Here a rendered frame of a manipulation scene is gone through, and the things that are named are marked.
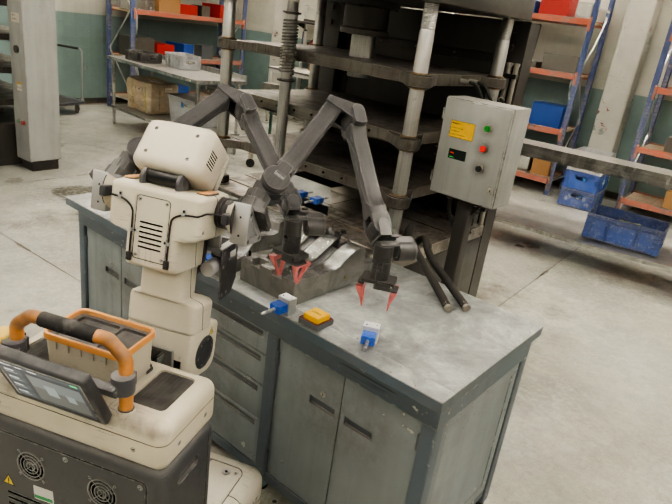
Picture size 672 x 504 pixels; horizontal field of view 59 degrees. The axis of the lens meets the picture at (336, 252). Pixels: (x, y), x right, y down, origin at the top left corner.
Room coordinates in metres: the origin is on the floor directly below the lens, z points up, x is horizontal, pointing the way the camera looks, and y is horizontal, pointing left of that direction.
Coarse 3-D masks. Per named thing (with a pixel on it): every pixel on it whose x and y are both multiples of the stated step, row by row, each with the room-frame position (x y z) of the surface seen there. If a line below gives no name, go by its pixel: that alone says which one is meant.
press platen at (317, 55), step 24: (240, 48) 3.14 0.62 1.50; (264, 48) 3.12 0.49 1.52; (312, 48) 3.29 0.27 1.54; (336, 48) 3.65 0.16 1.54; (360, 72) 2.74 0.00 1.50; (384, 72) 2.67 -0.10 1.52; (408, 72) 2.48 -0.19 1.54; (432, 72) 2.70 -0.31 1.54; (456, 72) 2.94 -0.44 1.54; (480, 96) 2.78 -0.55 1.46
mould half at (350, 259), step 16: (320, 240) 2.10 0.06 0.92; (256, 256) 1.95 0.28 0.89; (336, 256) 2.01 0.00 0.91; (352, 256) 2.01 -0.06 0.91; (368, 256) 2.17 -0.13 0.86; (256, 272) 1.89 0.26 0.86; (320, 272) 1.90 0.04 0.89; (336, 272) 1.95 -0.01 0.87; (352, 272) 2.02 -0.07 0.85; (272, 288) 1.83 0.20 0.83; (288, 288) 1.79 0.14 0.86; (304, 288) 1.82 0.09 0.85; (320, 288) 1.89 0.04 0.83; (336, 288) 1.96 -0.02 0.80
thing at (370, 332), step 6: (366, 324) 1.62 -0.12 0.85; (372, 324) 1.63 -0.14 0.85; (378, 324) 1.63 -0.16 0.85; (366, 330) 1.61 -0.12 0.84; (372, 330) 1.61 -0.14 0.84; (378, 330) 1.60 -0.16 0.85; (366, 336) 1.57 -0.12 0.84; (372, 336) 1.58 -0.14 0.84; (378, 336) 1.63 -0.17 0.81; (360, 342) 1.57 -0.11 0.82; (366, 342) 1.55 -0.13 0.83; (372, 342) 1.56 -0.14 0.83; (366, 348) 1.52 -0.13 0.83
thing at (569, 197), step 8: (560, 192) 6.93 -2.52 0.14; (568, 192) 6.89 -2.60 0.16; (576, 192) 6.84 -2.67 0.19; (584, 192) 6.79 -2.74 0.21; (600, 192) 6.88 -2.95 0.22; (560, 200) 6.91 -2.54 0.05; (568, 200) 6.88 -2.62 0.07; (576, 200) 6.83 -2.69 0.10; (584, 200) 6.78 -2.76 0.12; (592, 200) 6.74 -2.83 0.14; (600, 200) 7.17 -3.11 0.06; (576, 208) 6.82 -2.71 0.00; (584, 208) 6.77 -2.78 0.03
